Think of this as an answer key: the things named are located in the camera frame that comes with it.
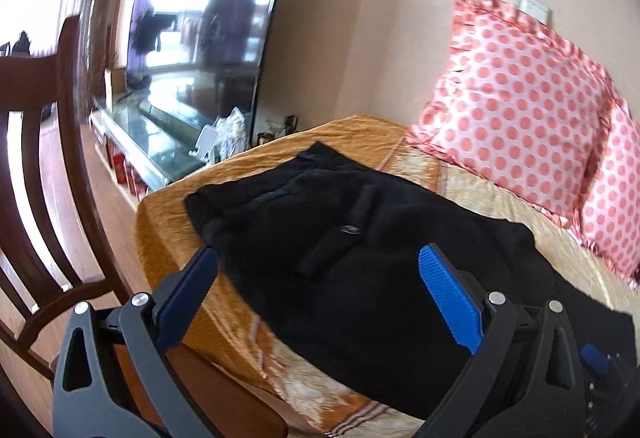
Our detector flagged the black pants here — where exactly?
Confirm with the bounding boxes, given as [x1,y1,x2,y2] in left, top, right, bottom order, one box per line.
[184,143,636,420]

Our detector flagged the polka dot pillow right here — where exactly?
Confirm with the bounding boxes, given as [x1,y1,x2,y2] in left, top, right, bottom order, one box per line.
[580,100,640,289]

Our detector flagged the polka dot pillow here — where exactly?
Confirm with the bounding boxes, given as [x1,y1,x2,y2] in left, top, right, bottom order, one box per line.
[407,0,616,227]
[580,100,640,289]

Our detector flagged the yellow orange bed sheet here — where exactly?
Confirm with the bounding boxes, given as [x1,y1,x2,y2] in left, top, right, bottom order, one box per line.
[136,115,639,437]

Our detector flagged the glass top TV stand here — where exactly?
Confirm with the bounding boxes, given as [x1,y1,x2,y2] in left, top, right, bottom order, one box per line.
[93,91,208,192]

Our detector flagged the white plastic bag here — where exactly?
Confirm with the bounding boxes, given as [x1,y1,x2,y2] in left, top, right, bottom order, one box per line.
[209,107,247,164]

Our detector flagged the polka dot pillow left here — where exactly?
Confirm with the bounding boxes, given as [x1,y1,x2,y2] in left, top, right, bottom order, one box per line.
[407,0,616,227]

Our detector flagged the dark wooden chair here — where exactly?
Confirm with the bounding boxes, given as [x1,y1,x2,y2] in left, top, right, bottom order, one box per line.
[0,14,134,382]

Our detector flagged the flat screen television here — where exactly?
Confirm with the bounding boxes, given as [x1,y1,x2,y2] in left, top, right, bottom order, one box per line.
[126,0,277,149]

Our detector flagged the white wall switch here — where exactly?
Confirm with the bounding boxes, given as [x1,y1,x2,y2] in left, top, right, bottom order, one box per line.
[518,0,550,25]

